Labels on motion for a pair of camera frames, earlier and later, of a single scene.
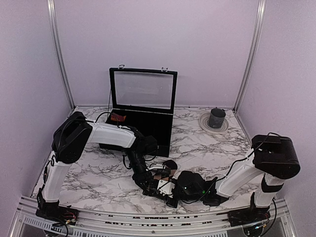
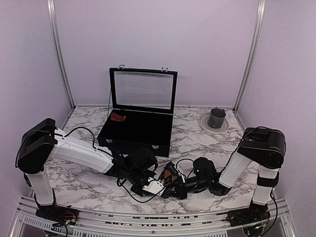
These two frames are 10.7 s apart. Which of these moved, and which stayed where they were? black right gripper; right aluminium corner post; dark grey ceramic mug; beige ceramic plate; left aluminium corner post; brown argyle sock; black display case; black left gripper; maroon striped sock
Moved: black right gripper; black left gripper; brown argyle sock
Stayed: left aluminium corner post; dark grey ceramic mug; black display case; maroon striped sock; right aluminium corner post; beige ceramic plate
